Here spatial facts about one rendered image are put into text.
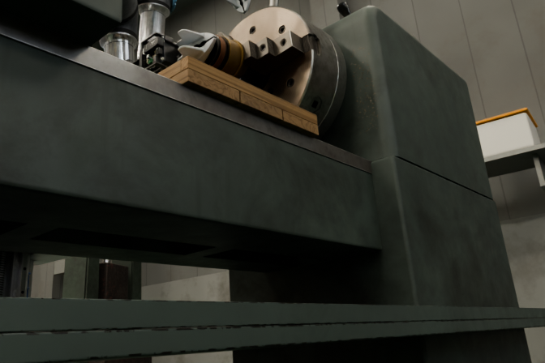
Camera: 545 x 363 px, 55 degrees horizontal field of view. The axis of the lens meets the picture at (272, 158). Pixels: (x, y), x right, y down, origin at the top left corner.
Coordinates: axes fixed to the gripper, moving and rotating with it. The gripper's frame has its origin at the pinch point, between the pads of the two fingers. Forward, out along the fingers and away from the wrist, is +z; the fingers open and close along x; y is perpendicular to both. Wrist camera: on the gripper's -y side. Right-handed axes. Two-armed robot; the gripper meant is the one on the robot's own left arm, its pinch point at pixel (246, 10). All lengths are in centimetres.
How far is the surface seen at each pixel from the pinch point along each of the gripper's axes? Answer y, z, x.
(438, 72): -41, 23, 26
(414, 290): -7, 79, 12
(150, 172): 48, 66, 10
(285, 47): 12.8, 30.9, 13.9
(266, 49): 14.8, 29.9, 10.7
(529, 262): -328, 28, -39
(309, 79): 8.6, 37.7, 14.1
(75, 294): -172, -73, -378
